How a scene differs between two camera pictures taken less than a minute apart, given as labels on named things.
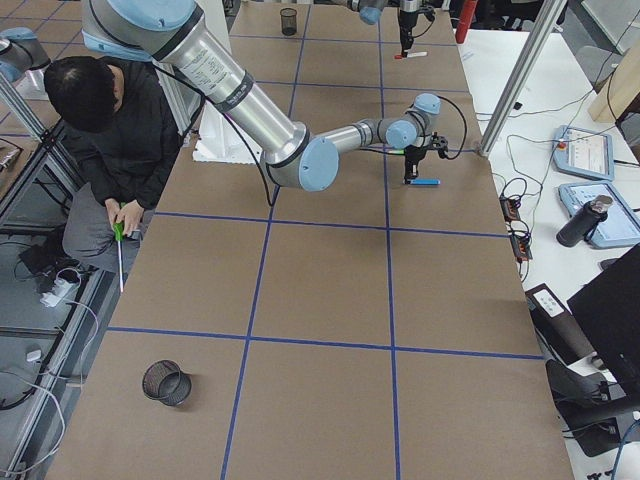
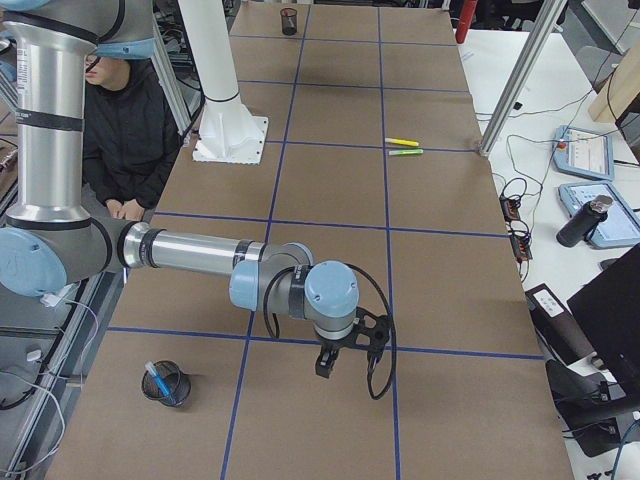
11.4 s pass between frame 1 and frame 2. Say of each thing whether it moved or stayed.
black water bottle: stayed
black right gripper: moved
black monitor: stayed
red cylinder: stayed
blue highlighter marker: moved
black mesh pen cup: stayed
